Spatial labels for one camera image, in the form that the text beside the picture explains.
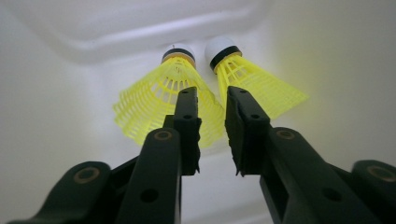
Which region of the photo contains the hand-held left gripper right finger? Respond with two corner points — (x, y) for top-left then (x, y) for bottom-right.
(224, 86), (381, 224)

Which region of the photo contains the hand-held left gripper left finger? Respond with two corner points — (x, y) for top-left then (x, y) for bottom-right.
(115, 86), (203, 224)

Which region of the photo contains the yellow shuttlecock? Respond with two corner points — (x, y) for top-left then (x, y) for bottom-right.
(112, 43), (226, 149)
(205, 36), (310, 120)

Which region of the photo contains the white plastic bin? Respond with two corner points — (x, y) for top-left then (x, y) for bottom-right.
(0, 0), (396, 224)

